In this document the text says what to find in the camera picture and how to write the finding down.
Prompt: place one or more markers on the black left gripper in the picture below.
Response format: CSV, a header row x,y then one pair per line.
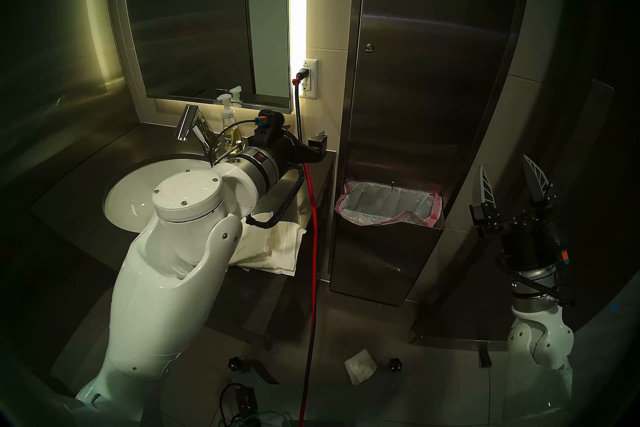
x,y
292,153

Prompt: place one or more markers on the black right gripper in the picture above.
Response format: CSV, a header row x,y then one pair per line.
x,y
527,241

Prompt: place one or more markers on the stainless dispenser door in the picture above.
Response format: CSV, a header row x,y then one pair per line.
x,y
430,81

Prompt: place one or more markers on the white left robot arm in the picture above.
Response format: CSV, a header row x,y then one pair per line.
x,y
160,291

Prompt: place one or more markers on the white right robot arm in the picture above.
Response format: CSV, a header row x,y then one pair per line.
x,y
540,341

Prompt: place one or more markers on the white paper towel pile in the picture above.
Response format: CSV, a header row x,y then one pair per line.
x,y
285,246

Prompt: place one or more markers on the crumpled white paper towel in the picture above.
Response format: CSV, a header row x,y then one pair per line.
x,y
360,367

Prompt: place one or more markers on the clear pink-edged trash bag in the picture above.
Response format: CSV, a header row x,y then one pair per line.
x,y
385,203

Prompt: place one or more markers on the yellow soap pump bottle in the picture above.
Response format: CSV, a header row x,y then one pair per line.
x,y
231,131

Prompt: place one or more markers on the small chrome soap spout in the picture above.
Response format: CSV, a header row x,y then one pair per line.
x,y
227,155

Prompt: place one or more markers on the stainless waste bin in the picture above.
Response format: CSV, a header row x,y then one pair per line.
x,y
380,261

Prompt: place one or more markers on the chrome sink faucet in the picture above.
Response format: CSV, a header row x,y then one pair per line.
x,y
187,123

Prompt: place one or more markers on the white round sink basin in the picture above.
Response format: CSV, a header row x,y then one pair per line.
x,y
130,191

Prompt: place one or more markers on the black star knob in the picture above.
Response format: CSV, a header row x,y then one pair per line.
x,y
395,364
234,363

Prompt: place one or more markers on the black power box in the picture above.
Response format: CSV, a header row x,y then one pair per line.
x,y
245,403

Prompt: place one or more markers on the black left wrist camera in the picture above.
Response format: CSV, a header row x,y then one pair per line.
x,y
272,123

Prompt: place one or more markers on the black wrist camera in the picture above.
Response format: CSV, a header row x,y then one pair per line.
x,y
272,123
559,246

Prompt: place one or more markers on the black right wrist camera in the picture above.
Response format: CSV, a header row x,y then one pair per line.
x,y
559,246

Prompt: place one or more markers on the white wall power outlet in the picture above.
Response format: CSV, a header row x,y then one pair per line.
x,y
311,81

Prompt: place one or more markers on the framed wall mirror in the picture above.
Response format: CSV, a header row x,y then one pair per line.
x,y
190,21

